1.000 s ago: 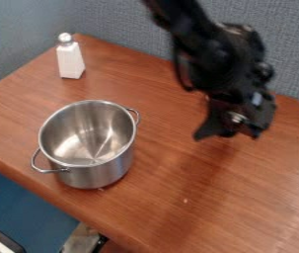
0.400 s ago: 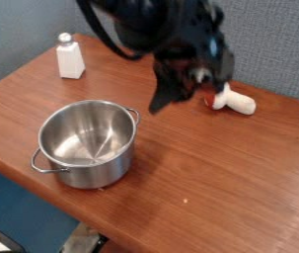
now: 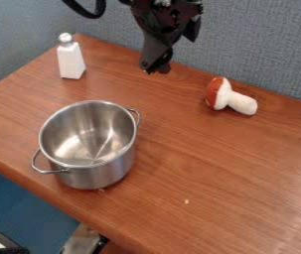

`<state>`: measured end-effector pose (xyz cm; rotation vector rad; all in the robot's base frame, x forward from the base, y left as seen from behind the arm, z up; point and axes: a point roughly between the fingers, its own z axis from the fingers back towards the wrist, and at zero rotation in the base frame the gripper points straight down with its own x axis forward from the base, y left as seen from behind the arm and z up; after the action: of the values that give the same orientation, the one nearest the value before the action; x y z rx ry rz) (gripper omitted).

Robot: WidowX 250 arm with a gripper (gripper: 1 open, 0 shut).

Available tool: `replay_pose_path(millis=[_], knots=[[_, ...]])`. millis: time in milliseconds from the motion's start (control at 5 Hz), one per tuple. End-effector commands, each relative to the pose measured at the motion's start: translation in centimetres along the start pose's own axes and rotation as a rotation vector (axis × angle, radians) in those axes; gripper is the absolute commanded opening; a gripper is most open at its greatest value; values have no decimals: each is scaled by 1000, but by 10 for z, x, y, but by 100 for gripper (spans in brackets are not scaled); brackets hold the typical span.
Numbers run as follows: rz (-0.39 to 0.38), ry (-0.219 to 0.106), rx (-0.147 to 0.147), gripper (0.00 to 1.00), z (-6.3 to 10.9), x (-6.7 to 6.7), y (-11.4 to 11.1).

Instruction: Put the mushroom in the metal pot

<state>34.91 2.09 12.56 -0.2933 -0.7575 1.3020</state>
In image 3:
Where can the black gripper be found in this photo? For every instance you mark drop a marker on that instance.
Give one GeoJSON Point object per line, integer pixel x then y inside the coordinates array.
{"type": "Point", "coordinates": [166, 20]}

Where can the stainless steel pot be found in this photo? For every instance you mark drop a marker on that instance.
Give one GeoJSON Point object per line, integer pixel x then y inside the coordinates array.
{"type": "Point", "coordinates": [87, 144]}

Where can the red and white toy mushroom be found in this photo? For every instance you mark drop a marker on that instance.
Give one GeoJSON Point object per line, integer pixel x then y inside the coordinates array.
{"type": "Point", "coordinates": [221, 96]}

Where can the white salt shaker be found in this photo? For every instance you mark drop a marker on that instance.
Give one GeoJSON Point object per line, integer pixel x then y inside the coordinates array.
{"type": "Point", "coordinates": [71, 64]}

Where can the grey table leg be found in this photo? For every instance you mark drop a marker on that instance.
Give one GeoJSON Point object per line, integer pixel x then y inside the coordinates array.
{"type": "Point", "coordinates": [84, 241]}

